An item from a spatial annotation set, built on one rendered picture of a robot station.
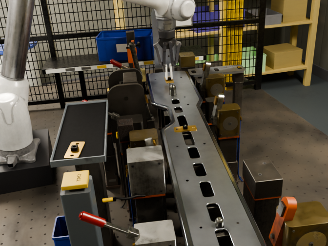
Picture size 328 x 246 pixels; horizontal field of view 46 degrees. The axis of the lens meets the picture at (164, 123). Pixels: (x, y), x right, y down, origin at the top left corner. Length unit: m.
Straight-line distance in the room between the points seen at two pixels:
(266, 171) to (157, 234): 0.41
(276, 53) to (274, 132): 2.39
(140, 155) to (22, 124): 0.75
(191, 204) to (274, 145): 0.96
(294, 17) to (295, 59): 0.47
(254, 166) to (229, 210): 0.19
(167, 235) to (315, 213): 0.35
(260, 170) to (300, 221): 0.26
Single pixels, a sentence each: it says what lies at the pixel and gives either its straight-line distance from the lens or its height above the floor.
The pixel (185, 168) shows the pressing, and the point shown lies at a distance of 1.21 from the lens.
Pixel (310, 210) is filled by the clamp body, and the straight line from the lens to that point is 0.99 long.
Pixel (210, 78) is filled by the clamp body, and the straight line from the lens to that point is 1.80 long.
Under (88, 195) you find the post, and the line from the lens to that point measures 0.92.
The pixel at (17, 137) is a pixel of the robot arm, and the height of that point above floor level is 0.93.
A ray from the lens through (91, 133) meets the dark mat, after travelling 1.13.
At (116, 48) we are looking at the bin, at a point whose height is 1.10.
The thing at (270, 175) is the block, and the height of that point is 1.03.
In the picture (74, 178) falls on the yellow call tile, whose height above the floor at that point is 1.16.
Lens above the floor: 1.67
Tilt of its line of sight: 27 degrees down
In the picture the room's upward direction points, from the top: 4 degrees counter-clockwise
